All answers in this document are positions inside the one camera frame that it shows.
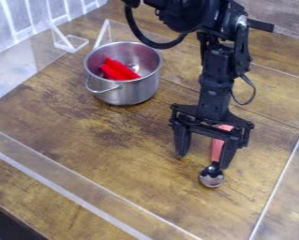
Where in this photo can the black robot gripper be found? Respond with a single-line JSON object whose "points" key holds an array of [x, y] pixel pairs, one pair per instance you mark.
{"points": [[209, 119]]}

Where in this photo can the pink handled metal spoon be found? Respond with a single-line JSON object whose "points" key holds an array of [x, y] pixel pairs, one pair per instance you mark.
{"points": [[211, 176]]}

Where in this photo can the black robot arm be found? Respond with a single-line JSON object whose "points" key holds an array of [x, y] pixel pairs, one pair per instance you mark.
{"points": [[219, 22]]}

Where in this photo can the clear acrylic barrier back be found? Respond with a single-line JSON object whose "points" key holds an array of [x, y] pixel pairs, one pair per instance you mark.
{"points": [[268, 89]]}

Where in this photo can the clear acrylic barrier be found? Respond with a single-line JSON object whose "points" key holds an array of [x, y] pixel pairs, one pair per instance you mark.
{"points": [[121, 213], [268, 89]]}

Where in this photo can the small silver metal pot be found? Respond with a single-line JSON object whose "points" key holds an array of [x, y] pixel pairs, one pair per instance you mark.
{"points": [[141, 59]]}

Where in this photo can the red object in pot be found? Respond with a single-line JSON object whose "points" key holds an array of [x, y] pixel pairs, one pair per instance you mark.
{"points": [[115, 71]]}

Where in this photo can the black strip on table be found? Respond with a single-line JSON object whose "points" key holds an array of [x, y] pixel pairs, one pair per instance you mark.
{"points": [[263, 26]]}

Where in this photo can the clear acrylic barrier front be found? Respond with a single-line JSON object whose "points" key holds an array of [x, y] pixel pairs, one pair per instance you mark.
{"points": [[121, 213]]}

